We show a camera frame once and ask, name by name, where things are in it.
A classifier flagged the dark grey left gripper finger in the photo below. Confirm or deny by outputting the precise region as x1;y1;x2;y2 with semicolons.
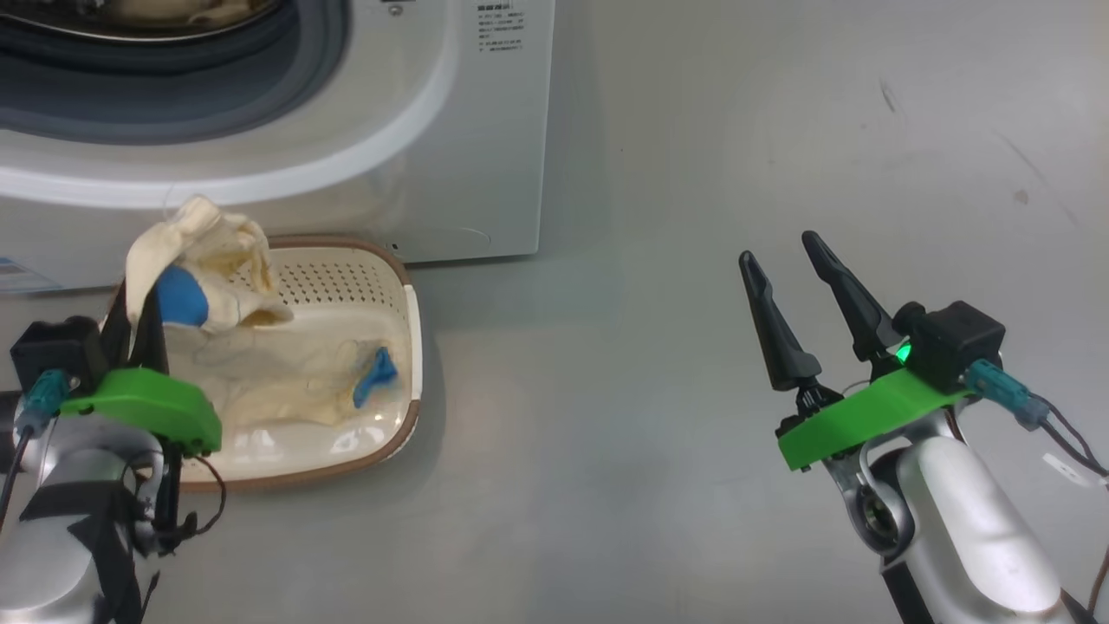
102;290;131;369
132;282;170;375

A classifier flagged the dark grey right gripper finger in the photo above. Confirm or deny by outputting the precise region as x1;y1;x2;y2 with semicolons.
801;231;902;363
738;251;822;391

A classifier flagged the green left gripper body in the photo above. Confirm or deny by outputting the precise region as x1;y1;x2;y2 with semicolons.
61;368;224;456

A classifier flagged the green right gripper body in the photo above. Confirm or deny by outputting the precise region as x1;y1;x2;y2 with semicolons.
775;368;976;473

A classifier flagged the cream garment with blue patches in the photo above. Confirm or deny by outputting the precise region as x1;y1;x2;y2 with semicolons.
126;195;408;430

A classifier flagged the white front-load washing machine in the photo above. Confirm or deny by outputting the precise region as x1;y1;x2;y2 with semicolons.
0;0;555;296

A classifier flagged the blue energy label sticker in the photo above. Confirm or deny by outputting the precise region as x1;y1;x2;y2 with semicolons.
0;256;62;296

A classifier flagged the cream perforated basket brown rim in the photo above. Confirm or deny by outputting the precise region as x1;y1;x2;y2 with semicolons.
100;236;423;492

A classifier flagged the teal left camera cable connector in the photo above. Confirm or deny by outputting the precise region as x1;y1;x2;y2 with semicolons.
13;370;72;436

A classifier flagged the teal camera cable connector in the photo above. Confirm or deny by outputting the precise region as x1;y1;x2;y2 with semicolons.
964;360;1052;432
13;370;72;436

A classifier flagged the thin black left gripper cable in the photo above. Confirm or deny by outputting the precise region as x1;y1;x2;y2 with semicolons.
165;451;229;557

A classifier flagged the teal right camera cable connector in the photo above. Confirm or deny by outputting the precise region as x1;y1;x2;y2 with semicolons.
964;360;1052;432

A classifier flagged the black left camera cable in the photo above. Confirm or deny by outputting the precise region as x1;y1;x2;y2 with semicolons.
0;429;31;530

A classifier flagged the black camera cable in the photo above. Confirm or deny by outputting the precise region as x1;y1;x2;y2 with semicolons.
0;429;31;530
1035;397;1109;479

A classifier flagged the white right cable tag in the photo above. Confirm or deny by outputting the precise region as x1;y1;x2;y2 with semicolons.
1042;452;1086;488

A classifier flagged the black right camera cable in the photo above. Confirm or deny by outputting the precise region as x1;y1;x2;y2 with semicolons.
1035;397;1109;479

